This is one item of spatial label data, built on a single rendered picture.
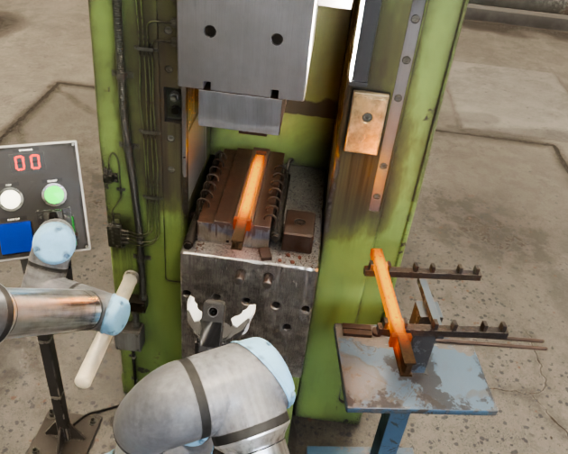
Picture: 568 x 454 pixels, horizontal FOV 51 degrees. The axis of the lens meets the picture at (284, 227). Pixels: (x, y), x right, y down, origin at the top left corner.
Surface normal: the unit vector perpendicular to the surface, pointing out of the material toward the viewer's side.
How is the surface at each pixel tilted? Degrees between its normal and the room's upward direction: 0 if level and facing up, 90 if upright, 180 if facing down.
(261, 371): 32
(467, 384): 0
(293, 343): 90
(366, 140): 90
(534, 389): 0
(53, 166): 60
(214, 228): 90
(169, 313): 90
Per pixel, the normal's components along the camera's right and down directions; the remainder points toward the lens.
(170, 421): 0.03, 0.13
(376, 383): 0.09, -0.81
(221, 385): 0.33, -0.38
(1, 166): 0.33, 0.10
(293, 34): -0.10, 0.58
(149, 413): -0.38, -0.10
